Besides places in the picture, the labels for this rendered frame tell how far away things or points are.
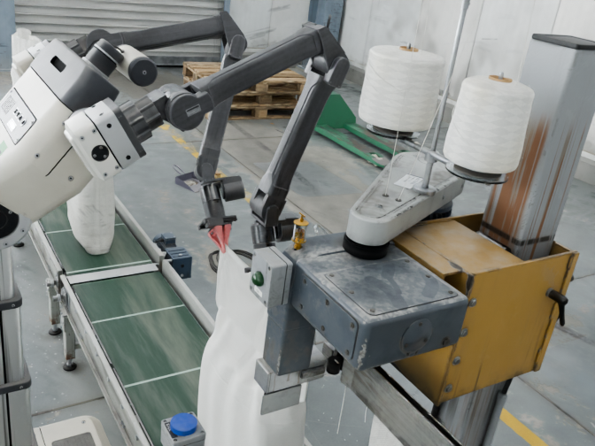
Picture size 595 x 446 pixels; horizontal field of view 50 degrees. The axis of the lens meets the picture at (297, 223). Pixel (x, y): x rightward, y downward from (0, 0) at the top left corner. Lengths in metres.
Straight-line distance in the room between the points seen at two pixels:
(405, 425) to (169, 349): 1.43
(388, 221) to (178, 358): 1.45
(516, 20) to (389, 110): 6.25
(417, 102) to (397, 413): 0.63
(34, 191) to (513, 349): 1.12
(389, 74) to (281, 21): 8.51
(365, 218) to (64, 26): 7.67
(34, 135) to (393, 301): 0.84
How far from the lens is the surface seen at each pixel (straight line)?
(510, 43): 7.61
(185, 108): 1.37
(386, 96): 1.37
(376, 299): 1.11
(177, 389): 2.37
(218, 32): 1.97
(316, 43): 1.50
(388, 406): 1.32
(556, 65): 1.37
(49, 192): 1.55
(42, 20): 8.64
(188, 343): 2.59
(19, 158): 1.51
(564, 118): 1.38
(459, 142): 1.22
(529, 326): 1.51
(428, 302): 1.14
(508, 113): 1.20
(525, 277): 1.40
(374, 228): 1.21
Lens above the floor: 1.89
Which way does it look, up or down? 24 degrees down
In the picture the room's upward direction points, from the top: 8 degrees clockwise
